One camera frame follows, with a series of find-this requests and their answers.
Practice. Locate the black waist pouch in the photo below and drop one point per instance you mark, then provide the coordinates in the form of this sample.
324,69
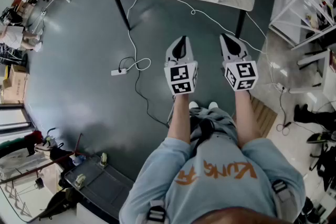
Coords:
203,128

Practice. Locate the black boots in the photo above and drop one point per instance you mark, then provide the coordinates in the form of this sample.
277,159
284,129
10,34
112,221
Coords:
302,112

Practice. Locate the person's left forearm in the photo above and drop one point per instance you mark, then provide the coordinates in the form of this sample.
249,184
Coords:
179,118

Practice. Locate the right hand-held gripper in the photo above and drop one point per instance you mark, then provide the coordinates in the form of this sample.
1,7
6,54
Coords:
242,73

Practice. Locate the person's right forearm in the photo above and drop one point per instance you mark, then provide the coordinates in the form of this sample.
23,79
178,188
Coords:
245,118

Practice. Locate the red metal pole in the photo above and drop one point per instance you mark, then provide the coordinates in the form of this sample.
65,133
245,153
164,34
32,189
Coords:
39,166

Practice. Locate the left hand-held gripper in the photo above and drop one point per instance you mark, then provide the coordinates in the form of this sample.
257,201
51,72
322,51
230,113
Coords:
183,78

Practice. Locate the person's light blue shirt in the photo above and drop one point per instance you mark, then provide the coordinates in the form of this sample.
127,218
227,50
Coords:
210,196

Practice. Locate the white metal shelf rack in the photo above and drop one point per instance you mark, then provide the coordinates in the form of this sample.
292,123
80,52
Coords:
281,34

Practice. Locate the person's blue jeans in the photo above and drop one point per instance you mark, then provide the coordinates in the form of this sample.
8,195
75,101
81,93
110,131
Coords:
223,126

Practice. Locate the black table leg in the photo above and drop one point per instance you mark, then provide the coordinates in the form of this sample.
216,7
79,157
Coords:
240,23
121,10

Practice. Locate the dark platform cart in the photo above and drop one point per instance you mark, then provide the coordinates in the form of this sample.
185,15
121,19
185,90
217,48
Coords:
102,186

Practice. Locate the brown cardboard box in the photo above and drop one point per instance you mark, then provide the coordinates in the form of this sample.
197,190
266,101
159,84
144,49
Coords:
18,72
14,90

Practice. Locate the red garment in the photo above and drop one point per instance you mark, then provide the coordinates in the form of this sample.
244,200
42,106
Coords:
34,137

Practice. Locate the white side table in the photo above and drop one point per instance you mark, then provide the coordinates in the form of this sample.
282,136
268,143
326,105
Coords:
328,78

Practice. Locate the white power strip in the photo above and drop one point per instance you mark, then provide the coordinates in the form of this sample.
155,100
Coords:
282,86
116,72

